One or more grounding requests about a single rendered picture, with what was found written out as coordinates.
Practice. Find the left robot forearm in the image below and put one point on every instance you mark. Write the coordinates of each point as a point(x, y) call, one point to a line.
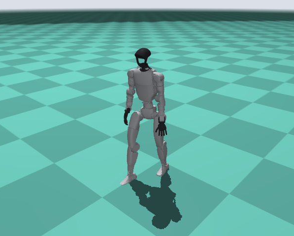
point(161, 106)

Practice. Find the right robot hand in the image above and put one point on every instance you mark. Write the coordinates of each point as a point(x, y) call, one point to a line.
point(125, 115)

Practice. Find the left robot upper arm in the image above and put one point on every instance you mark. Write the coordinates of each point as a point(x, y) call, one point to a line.
point(159, 79)

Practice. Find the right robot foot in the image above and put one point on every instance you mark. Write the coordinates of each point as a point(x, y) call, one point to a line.
point(128, 179)

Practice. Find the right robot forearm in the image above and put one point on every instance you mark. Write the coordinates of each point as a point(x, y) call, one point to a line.
point(129, 101)

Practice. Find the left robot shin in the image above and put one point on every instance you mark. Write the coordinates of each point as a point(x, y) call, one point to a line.
point(162, 153)

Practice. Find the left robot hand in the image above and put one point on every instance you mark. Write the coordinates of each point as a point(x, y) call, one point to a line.
point(161, 127)

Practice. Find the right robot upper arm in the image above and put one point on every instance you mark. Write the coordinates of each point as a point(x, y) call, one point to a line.
point(131, 90)

